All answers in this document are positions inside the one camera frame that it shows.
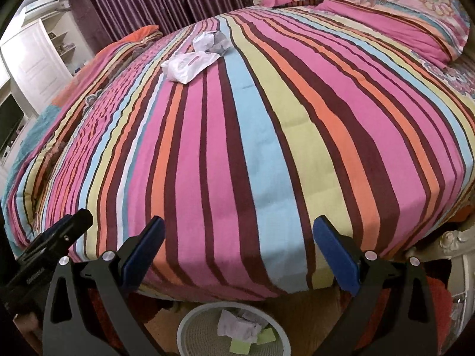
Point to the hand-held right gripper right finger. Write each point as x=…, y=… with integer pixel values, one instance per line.
x=334, y=252

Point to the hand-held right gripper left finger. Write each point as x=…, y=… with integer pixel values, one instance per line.
x=144, y=252

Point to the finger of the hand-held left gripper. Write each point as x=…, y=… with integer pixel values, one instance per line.
x=72, y=226

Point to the white mesh wastebasket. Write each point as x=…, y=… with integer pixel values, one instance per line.
x=196, y=333

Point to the small green and white box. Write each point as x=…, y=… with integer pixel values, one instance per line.
x=265, y=338

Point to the red fuzzy cloth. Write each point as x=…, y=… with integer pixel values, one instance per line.
x=439, y=304

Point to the striped colourful bedspread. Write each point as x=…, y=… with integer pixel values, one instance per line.
x=278, y=148

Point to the white ornate bed footboard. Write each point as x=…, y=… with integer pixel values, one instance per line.
x=454, y=244

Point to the flat screen television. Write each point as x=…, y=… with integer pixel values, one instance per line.
x=9, y=122

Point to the white wardrobe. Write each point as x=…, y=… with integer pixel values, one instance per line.
x=33, y=63

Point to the printed white plastic bag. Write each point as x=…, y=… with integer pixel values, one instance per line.
x=189, y=65

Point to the floral bedsheet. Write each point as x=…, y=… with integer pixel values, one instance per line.
x=454, y=78

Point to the crumpled grey-white paper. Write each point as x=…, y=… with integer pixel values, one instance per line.
x=211, y=42

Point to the white air conditioner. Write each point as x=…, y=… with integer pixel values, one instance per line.
x=44, y=4

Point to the purple curtain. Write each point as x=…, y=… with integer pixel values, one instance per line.
x=156, y=0

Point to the pink floral pillow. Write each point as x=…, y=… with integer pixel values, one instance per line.
x=393, y=11

